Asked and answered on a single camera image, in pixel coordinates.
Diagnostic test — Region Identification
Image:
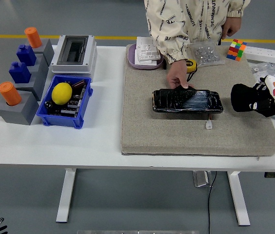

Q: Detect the grey block holder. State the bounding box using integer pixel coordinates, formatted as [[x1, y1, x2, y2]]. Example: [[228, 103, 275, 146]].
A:
[[31, 38, 55, 67], [14, 69, 49, 102], [27, 54, 50, 81], [0, 90, 40, 126]]

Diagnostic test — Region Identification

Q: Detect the yellow tape measure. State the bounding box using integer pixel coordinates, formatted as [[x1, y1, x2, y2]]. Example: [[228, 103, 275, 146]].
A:
[[186, 59, 198, 82]]

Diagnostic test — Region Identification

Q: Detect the grey electrical enclosure box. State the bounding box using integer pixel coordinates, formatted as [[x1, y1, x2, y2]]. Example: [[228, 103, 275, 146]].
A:
[[49, 35, 98, 75]]

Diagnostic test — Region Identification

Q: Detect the blue plastic block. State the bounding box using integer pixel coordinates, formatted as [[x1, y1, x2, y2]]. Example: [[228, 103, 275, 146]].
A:
[[16, 44, 38, 66], [8, 61, 32, 84]]

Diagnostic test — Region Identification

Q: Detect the clear bag of screws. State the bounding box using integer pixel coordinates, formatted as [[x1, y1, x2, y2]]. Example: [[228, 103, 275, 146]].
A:
[[188, 40, 226, 68]]

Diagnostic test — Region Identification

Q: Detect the orange plastic cylinder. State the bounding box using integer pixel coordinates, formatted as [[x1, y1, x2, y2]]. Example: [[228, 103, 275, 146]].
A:
[[0, 81, 22, 107], [24, 26, 43, 49]]

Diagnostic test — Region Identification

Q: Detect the person's right hand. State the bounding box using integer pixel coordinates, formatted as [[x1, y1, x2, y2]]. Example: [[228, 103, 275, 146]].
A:
[[166, 58, 195, 90]]

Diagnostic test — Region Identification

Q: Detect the colourful puzzle cube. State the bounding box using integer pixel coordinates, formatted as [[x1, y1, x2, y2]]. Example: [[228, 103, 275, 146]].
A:
[[226, 39, 248, 61]]

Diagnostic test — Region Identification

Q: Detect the blue plastic bin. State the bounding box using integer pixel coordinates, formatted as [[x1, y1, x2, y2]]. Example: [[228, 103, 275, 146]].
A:
[[36, 75, 94, 130]]

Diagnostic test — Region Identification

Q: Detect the grey-brown mat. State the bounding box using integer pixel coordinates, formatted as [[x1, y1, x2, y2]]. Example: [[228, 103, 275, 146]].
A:
[[120, 43, 275, 156]]

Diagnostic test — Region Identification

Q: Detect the black power cable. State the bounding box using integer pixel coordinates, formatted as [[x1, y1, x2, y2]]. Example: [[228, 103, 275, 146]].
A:
[[207, 171, 217, 234]]

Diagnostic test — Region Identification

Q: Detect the black rag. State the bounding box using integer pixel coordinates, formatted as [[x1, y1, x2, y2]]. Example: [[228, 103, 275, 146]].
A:
[[230, 83, 275, 117]]

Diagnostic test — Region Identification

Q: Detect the person's left hand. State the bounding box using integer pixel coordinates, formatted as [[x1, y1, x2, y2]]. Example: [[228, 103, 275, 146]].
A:
[[220, 16, 243, 41]]

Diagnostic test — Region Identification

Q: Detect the clear bag of washers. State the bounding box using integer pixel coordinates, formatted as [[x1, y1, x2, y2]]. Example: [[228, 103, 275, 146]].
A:
[[249, 62, 275, 80]]

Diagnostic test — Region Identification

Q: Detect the silver metal control box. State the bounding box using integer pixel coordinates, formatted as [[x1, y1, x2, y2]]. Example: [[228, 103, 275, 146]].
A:
[[192, 171, 214, 188]]

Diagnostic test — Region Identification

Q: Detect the white power strip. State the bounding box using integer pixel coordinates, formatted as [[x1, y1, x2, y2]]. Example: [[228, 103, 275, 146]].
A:
[[244, 45, 275, 66]]

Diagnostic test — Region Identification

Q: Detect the white table leg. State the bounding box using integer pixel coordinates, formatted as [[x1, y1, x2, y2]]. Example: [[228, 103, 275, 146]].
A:
[[56, 168, 77, 223], [226, 171, 251, 226]]

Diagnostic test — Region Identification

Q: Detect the small white wire connector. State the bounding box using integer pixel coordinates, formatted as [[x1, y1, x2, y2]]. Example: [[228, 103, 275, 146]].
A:
[[205, 114, 214, 130]]

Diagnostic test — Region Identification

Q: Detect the yellow lemon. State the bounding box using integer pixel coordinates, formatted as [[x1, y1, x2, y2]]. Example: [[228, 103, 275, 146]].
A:
[[51, 82, 73, 105]]

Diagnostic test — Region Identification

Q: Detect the person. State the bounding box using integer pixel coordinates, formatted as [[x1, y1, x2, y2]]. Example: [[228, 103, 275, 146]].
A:
[[144, 0, 252, 90]]

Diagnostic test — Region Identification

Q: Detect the white wall socket plate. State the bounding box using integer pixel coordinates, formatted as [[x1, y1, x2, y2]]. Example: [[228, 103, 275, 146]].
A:
[[139, 59, 159, 66], [135, 45, 164, 62], [137, 36, 158, 49]]

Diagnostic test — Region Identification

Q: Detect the purple tray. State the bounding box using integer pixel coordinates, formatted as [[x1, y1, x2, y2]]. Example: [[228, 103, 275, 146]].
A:
[[127, 43, 164, 71]]

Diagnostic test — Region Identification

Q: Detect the dark circuit board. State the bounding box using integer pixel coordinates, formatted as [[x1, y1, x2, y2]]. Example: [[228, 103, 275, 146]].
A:
[[44, 78, 89, 117]]

